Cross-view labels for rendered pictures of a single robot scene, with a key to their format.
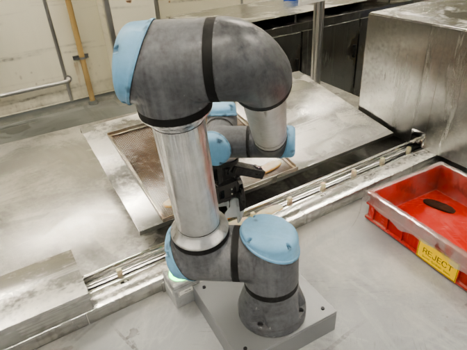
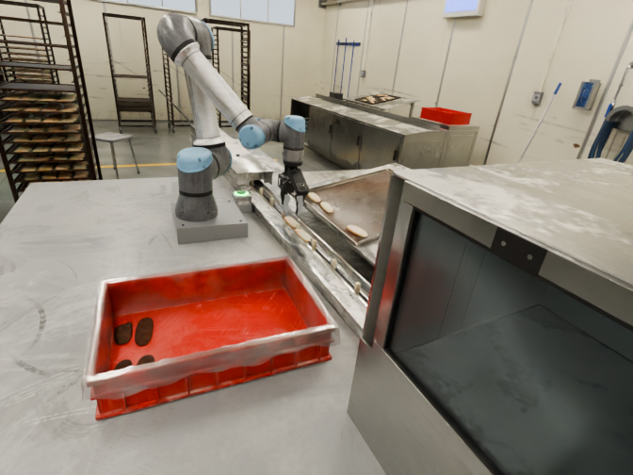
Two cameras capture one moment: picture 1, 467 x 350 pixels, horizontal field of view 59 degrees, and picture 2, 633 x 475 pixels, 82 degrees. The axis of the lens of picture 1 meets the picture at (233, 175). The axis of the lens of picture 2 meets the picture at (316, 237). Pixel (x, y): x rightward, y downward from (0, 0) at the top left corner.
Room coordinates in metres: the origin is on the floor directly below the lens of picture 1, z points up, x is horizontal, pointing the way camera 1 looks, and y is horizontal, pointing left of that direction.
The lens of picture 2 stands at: (1.09, -1.30, 1.43)
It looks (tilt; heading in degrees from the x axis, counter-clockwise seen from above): 26 degrees down; 90
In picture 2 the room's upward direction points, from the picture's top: 5 degrees clockwise
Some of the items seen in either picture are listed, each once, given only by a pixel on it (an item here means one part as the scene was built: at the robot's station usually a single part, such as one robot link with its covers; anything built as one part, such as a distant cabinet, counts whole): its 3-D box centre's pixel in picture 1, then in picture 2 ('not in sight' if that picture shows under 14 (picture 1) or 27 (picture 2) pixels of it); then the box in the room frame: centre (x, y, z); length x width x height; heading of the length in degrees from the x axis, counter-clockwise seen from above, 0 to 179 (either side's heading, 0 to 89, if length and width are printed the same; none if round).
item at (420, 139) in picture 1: (418, 137); not in sight; (1.37, -0.70, 0.89); 0.06 x 0.01 x 0.06; 29
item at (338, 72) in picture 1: (291, 58); not in sight; (3.78, -0.60, 0.51); 1.93 x 1.05 x 1.02; 119
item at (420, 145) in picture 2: not in sight; (367, 134); (1.67, 4.17, 0.51); 3.00 x 1.26 x 1.03; 119
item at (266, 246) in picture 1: (267, 252); (196, 169); (0.64, -0.06, 1.05); 0.13 x 0.12 x 0.14; 81
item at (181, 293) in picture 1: (182, 287); (241, 205); (0.75, 0.15, 0.84); 0.08 x 0.08 x 0.11; 29
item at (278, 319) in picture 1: (271, 293); (196, 201); (0.63, -0.07, 0.93); 0.15 x 0.15 x 0.10
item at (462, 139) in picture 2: not in sight; (435, 155); (2.51, 3.50, 0.44); 0.70 x 0.55 x 0.87; 119
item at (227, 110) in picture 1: (222, 123); (293, 132); (0.97, 0.02, 1.19); 0.09 x 0.08 x 0.11; 171
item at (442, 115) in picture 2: not in sight; (445, 115); (2.51, 3.50, 0.93); 0.51 x 0.36 x 0.13; 123
